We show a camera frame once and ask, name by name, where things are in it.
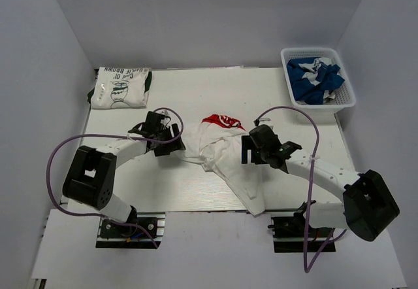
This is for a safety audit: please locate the white Coca-Cola t-shirt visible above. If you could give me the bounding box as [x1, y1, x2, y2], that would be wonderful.
[175, 114, 265, 216]

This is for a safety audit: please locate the blue and white t-shirt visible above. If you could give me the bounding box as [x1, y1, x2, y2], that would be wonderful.
[286, 57, 345, 105]

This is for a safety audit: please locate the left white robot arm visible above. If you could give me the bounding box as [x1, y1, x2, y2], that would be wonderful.
[62, 107, 185, 227]

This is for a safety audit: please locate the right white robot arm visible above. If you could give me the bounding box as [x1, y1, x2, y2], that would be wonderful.
[241, 125, 400, 242]

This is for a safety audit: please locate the folded white Charlie Brown shirt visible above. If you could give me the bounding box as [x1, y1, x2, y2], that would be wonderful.
[88, 67, 153, 110]

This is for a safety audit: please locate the white plastic basket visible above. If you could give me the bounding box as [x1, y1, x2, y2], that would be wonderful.
[281, 47, 356, 114]

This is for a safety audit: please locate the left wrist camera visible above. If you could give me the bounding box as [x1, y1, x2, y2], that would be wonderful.
[161, 110, 171, 128]

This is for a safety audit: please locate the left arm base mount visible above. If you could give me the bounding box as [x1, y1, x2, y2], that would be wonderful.
[95, 212, 166, 249]

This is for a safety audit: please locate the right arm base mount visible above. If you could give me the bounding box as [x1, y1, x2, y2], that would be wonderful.
[268, 202, 331, 253]

